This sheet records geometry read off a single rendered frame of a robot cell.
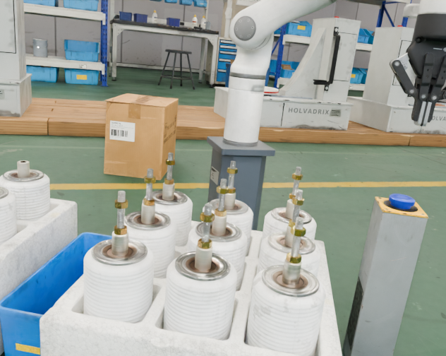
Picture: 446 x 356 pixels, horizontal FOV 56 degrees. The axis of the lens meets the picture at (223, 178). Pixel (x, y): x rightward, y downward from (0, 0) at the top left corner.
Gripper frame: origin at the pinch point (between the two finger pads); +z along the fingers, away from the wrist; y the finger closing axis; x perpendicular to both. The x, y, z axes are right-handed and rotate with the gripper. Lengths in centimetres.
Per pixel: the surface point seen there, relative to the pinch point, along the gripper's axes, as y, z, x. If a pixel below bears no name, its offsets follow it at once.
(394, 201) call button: -1.5, 14.4, -1.4
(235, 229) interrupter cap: -26.3, 21.5, -6.3
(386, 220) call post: -2.7, 17.0, -3.6
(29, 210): -68, 27, 1
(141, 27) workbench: -219, -23, 483
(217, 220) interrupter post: -29.1, 19.2, -8.6
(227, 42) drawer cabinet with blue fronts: -113, -15, 534
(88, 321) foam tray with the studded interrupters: -42, 29, -26
